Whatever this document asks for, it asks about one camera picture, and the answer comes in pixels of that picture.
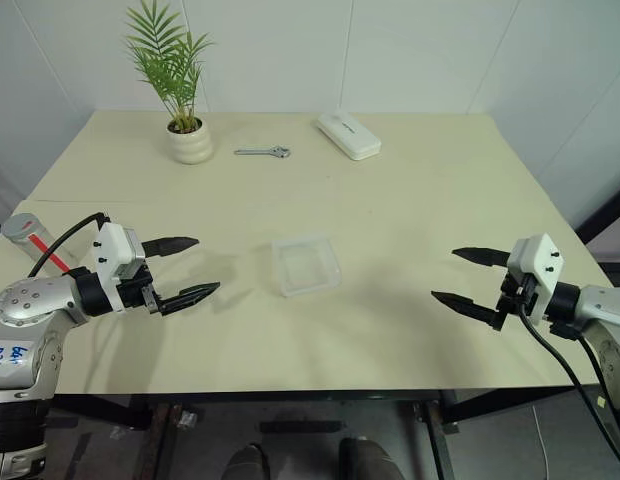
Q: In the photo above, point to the clear plastic square container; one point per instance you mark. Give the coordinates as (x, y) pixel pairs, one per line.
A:
(305, 265)

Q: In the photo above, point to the black flat bar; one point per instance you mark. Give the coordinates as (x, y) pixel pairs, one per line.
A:
(300, 427)

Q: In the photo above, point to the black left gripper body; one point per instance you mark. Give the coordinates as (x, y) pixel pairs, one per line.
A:
(133, 292)

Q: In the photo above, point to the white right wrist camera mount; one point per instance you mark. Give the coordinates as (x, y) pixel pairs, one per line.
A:
(540, 260)

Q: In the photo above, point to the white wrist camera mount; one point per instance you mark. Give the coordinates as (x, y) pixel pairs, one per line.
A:
(540, 260)
(112, 250)

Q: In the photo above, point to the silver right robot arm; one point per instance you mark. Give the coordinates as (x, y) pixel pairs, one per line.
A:
(605, 305)

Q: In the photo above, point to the clear plastic cup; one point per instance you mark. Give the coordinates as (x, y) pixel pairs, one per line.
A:
(67, 256)

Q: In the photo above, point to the cream ribbed plant pot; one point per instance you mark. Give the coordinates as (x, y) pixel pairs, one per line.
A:
(190, 146)

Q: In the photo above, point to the black metal frame post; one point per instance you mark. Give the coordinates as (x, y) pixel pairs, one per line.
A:
(610, 210)

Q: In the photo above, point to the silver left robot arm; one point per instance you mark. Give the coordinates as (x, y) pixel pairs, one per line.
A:
(25, 300)

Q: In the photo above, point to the dark rounded shape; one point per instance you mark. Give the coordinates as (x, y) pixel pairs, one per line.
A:
(247, 462)
(367, 460)

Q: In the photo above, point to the green palm plant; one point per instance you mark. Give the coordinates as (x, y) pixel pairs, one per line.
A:
(165, 55)

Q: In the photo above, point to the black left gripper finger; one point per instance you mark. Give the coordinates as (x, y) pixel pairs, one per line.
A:
(190, 297)
(170, 245)

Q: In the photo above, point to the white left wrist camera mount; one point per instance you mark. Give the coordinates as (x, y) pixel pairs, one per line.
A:
(112, 250)

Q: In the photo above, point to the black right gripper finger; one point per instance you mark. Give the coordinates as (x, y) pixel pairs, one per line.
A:
(465, 306)
(482, 256)

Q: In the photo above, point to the white oblong case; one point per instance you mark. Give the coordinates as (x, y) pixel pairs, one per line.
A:
(347, 132)

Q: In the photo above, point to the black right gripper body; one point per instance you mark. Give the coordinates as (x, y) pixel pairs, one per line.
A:
(512, 296)

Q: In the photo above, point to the silver adjustable wrench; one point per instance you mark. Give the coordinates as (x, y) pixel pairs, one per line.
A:
(255, 151)

